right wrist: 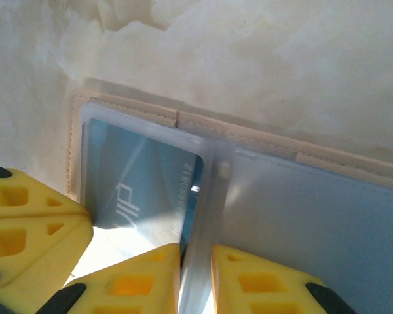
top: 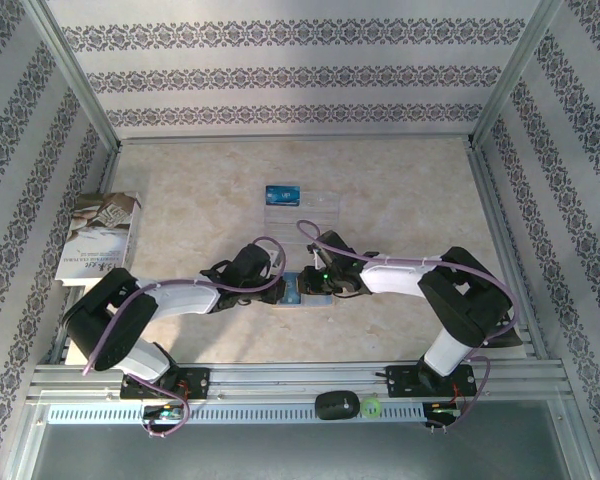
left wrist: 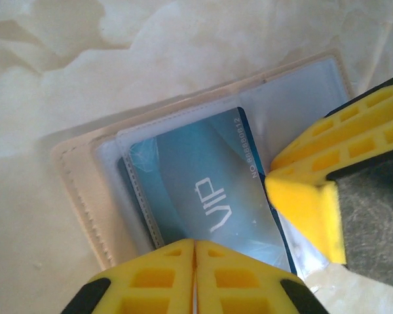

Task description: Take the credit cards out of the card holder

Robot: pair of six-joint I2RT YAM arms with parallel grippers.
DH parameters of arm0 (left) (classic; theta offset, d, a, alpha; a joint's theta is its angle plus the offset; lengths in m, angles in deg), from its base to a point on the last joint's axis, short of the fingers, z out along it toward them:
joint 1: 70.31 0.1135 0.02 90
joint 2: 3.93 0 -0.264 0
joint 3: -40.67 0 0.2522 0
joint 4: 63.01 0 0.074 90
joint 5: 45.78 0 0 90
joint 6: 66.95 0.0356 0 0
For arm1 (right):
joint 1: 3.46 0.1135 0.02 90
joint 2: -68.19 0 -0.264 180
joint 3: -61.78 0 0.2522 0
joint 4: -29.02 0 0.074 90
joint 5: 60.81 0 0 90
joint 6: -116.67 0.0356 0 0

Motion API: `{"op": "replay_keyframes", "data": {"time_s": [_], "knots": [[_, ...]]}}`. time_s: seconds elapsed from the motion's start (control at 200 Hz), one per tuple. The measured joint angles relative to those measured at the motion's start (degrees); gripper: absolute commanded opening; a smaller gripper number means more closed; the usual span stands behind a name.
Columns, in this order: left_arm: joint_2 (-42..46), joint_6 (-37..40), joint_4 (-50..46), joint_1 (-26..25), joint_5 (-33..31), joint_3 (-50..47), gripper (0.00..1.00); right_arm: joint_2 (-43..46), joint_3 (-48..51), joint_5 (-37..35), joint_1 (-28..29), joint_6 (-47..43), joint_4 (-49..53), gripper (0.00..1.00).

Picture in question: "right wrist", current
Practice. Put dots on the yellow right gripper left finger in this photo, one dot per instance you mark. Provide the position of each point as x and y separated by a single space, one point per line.
131 288

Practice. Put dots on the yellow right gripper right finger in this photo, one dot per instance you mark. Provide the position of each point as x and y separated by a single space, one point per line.
258 291

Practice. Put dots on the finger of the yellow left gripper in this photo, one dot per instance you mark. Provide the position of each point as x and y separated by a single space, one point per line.
36 252
36 202

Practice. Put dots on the blue VIP credit card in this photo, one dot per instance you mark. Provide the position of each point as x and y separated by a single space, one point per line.
134 170

